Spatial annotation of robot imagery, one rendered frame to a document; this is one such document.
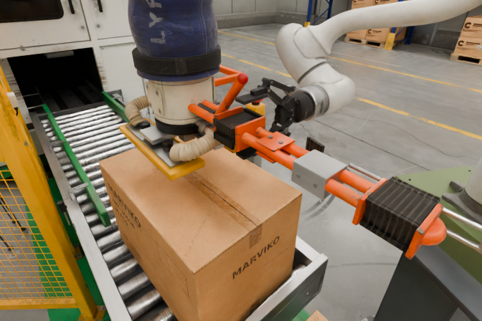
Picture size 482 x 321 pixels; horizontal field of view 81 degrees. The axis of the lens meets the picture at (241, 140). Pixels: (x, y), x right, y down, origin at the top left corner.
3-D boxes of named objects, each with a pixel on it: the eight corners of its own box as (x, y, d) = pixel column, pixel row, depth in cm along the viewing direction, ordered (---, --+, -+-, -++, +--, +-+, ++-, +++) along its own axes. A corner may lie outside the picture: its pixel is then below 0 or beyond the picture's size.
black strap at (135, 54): (120, 61, 76) (117, 46, 74) (194, 49, 89) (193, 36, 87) (158, 82, 61) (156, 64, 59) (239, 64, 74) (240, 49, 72)
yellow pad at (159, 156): (119, 131, 89) (115, 117, 87) (148, 122, 95) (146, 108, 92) (171, 182, 67) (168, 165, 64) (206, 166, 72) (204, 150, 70)
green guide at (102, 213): (34, 115, 227) (30, 105, 223) (49, 112, 233) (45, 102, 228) (87, 236, 120) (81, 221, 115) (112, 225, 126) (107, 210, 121)
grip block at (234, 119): (211, 138, 65) (209, 115, 62) (243, 126, 70) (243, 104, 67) (234, 153, 59) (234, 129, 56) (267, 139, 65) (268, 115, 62)
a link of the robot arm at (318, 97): (326, 120, 76) (313, 127, 73) (300, 110, 82) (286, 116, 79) (331, 89, 72) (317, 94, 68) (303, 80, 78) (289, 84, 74)
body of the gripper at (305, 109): (315, 94, 69) (290, 103, 64) (310, 125, 73) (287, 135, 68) (292, 87, 74) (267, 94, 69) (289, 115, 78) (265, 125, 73)
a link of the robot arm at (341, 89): (313, 125, 80) (288, 89, 83) (343, 111, 89) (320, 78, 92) (339, 105, 72) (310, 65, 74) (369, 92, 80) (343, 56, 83)
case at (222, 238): (121, 238, 120) (97, 161, 100) (198, 196, 143) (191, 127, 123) (205, 360, 81) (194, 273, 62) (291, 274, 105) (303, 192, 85)
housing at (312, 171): (289, 181, 51) (291, 160, 48) (312, 167, 55) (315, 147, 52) (321, 201, 46) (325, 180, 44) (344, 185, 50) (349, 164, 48)
